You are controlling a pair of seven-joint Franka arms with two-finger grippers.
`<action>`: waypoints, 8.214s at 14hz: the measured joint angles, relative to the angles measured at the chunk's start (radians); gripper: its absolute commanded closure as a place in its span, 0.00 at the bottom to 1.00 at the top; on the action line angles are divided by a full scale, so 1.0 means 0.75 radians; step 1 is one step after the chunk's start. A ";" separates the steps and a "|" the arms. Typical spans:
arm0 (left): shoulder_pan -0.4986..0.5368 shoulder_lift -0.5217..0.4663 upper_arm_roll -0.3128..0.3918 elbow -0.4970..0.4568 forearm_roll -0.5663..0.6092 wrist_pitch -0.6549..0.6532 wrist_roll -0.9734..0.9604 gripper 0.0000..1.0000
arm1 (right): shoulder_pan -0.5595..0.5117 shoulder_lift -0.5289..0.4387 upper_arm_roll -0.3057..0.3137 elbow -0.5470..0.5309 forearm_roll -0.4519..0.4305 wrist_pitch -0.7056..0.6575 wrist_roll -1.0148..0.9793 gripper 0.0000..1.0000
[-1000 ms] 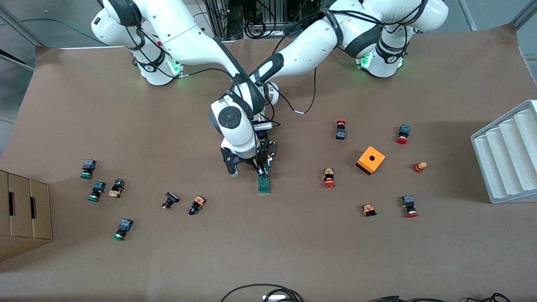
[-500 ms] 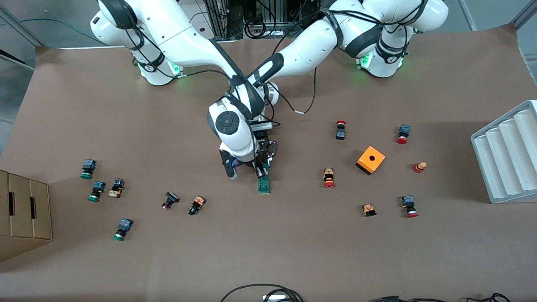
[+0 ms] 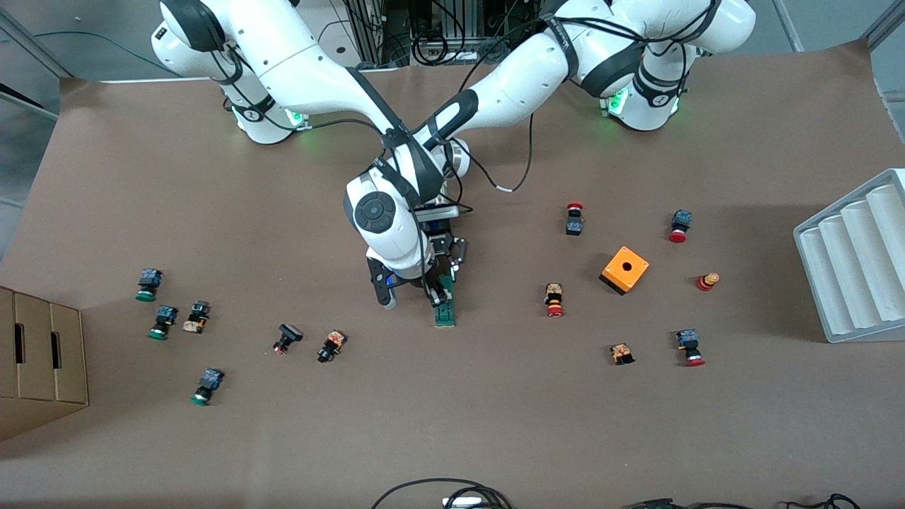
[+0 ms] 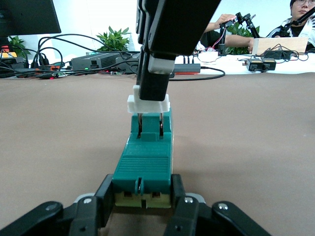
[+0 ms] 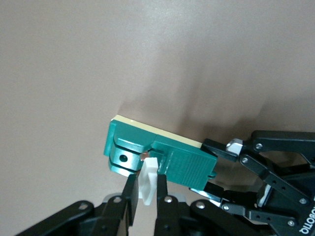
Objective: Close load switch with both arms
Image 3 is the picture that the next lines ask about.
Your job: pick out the green rail connector block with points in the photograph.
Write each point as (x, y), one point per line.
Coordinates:
(445, 314)

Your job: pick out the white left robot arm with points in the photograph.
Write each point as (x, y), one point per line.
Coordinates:
(537, 78)

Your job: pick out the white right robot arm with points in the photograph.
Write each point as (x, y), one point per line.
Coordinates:
(283, 56)

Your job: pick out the black push button orange block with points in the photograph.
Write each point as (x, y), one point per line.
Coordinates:
(332, 345)

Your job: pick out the red mushroom push button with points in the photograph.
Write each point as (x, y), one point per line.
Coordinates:
(680, 223)
(688, 343)
(574, 226)

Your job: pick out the black square push button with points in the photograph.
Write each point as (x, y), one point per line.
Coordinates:
(288, 334)

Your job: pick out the orange black contact block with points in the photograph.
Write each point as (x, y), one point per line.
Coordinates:
(621, 353)

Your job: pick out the green mushroom push button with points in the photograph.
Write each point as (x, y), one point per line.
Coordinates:
(209, 382)
(148, 281)
(164, 318)

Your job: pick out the red orange emergency stop head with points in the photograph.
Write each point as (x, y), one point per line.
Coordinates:
(707, 282)

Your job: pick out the brown cardboard box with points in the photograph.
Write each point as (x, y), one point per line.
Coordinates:
(42, 353)

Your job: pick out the white ribbed plastic tray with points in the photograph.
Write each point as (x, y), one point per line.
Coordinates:
(848, 268)

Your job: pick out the grey aluminium profile bar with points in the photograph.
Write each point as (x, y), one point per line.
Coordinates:
(887, 25)

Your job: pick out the red yellow emergency stop switch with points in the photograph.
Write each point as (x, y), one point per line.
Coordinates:
(554, 297)

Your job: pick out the orange button enclosure box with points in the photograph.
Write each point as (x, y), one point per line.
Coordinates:
(619, 272)

